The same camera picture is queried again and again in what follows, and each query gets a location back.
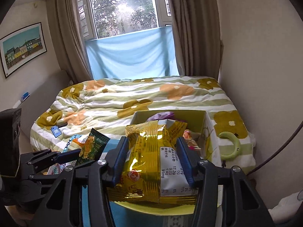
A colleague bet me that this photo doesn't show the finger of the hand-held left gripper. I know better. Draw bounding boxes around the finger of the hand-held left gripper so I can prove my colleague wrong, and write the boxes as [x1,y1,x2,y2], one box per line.
[20,148,81,171]

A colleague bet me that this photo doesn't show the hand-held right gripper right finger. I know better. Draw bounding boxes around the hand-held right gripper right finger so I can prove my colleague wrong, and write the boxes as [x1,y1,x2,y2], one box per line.
[176,137,275,227]

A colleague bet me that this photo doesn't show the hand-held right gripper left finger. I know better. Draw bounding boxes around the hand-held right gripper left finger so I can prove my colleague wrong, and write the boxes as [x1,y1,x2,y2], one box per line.
[31,136,130,227]

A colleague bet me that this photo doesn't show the green snack packet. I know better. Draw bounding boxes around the green snack packet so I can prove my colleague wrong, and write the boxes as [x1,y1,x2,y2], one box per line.
[71,128,111,166]

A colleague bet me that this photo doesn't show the green cardboard box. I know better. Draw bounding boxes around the green cardboard box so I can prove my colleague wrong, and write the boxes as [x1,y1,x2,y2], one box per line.
[110,109,225,216]

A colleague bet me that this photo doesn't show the yellow snack bag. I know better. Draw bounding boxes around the yellow snack bag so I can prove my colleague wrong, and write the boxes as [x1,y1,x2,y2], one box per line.
[105,119,201,205]

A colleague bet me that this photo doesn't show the patterned snack packet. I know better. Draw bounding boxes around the patterned snack packet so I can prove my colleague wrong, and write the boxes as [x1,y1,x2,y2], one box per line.
[46,162,77,175]

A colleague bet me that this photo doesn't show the green neck fan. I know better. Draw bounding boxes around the green neck fan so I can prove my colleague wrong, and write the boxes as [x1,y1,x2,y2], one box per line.
[218,131,241,162]

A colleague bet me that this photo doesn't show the purple snack bag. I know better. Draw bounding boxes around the purple snack bag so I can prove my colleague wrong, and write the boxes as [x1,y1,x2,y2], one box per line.
[147,112,176,122]

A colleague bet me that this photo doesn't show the grey headboard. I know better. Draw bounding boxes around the grey headboard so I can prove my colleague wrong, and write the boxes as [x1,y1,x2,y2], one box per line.
[14,70,74,152]

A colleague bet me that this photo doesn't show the teal table mat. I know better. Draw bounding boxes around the teal table mat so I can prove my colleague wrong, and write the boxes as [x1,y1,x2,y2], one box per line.
[80,139,197,227]

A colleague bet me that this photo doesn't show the floral striped blanket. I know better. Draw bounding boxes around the floral striped blanket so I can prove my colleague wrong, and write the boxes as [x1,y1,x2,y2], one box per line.
[30,76,257,175]

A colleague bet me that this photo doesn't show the light blue cloth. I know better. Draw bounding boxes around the light blue cloth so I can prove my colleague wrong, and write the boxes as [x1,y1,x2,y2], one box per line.
[85,26,180,80]

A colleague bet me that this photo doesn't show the white cloth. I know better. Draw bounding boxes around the white cloth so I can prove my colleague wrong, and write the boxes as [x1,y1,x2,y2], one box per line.
[269,189,303,221]

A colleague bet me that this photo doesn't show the brown curtain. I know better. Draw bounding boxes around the brown curtain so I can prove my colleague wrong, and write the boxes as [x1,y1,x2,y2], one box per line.
[166,0,224,77]
[46,0,94,84]

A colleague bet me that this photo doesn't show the white framed window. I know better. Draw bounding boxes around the white framed window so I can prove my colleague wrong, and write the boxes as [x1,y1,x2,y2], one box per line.
[76,0,173,40]

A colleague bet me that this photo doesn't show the black curved cable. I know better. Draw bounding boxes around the black curved cable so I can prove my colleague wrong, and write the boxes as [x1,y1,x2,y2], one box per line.
[246,120,303,176]

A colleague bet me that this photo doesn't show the framed wall picture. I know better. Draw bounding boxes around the framed wall picture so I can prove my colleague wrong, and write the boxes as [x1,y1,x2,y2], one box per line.
[0,22,48,79]

